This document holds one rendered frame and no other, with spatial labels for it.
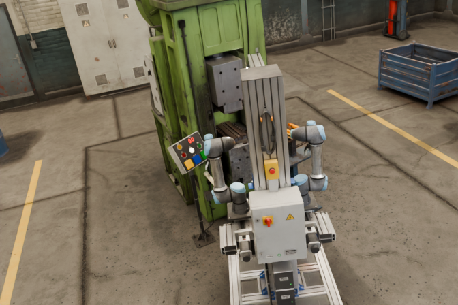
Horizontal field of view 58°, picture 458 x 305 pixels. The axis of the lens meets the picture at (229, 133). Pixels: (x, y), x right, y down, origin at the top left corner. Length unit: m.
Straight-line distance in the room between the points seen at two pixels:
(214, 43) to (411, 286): 2.72
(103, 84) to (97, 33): 1.09
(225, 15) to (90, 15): 5.33
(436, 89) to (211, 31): 4.17
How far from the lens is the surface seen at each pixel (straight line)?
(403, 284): 4.00
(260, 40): 4.16
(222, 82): 3.90
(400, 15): 10.75
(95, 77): 9.23
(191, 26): 3.84
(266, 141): 2.70
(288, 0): 10.58
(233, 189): 3.27
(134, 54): 9.15
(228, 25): 3.99
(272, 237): 2.87
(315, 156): 3.22
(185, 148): 3.81
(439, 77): 7.04
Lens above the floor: 2.85
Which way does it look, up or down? 26 degrees down
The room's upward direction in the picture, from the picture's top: 8 degrees counter-clockwise
